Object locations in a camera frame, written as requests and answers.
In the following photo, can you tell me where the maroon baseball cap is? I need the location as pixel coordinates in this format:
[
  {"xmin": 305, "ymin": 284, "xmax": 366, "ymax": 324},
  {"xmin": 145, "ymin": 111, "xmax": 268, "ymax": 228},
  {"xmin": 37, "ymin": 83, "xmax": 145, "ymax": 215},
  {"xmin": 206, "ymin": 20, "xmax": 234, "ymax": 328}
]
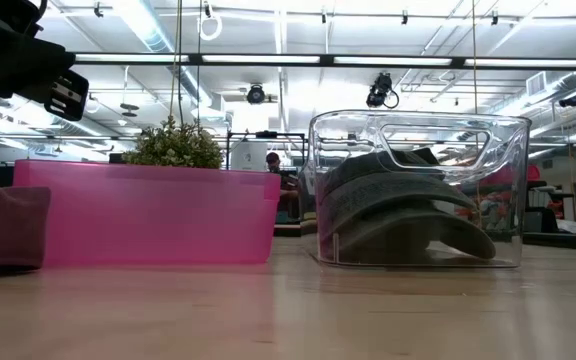
[{"xmin": 0, "ymin": 172, "xmax": 52, "ymax": 270}]

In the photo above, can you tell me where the dark grey baseball cap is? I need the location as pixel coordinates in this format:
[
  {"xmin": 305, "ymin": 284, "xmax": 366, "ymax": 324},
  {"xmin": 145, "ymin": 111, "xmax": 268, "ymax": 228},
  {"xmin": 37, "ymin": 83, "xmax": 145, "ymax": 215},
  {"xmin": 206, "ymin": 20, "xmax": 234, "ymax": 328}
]
[
  {"xmin": 320, "ymin": 203, "xmax": 498, "ymax": 265},
  {"xmin": 319, "ymin": 147, "xmax": 478, "ymax": 227}
]

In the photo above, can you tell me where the potted plant with white flowers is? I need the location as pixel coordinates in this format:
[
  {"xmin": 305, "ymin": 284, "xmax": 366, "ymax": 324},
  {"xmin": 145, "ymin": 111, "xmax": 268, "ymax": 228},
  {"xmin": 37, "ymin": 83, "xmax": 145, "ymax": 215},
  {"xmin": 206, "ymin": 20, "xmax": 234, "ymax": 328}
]
[{"xmin": 120, "ymin": 116, "xmax": 225, "ymax": 170}]

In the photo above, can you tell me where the pink translucent plastic bin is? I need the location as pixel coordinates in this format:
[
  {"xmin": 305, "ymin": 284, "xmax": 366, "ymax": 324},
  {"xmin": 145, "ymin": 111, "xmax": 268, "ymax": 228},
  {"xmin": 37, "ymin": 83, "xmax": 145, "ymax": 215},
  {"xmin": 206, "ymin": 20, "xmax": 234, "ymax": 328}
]
[{"xmin": 12, "ymin": 159, "xmax": 282, "ymax": 267}]

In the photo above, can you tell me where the overhead LED light bar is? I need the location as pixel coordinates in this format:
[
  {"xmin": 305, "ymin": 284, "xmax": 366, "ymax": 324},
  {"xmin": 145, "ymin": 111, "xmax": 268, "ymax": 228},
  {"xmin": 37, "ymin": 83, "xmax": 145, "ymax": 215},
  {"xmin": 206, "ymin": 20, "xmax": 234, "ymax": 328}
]
[{"xmin": 72, "ymin": 52, "xmax": 576, "ymax": 71}]

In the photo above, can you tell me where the person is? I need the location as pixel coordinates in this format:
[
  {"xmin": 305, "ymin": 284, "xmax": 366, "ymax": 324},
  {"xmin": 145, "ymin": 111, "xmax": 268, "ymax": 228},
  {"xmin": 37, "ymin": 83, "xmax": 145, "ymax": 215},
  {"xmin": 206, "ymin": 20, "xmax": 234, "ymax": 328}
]
[{"xmin": 265, "ymin": 151, "xmax": 300, "ymax": 221}]

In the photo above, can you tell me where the clear plastic bin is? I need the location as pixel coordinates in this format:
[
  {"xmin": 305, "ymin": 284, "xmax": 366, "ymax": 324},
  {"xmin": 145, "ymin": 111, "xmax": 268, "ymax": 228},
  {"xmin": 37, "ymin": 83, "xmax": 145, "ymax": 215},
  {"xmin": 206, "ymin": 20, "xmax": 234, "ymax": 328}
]
[{"xmin": 306, "ymin": 109, "xmax": 533, "ymax": 270}]

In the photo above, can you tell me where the white cable loop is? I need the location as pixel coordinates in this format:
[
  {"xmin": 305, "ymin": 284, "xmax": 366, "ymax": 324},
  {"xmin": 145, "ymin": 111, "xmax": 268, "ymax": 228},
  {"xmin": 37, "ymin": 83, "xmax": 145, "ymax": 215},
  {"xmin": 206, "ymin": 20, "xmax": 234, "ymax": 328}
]
[{"xmin": 198, "ymin": 13, "xmax": 224, "ymax": 43}]

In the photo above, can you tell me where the black overhead camera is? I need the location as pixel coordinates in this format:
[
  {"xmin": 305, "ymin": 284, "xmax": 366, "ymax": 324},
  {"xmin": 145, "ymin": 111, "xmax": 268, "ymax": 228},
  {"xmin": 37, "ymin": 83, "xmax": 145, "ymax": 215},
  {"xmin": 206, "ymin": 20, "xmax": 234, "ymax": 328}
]
[{"xmin": 365, "ymin": 72, "xmax": 400, "ymax": 110}]

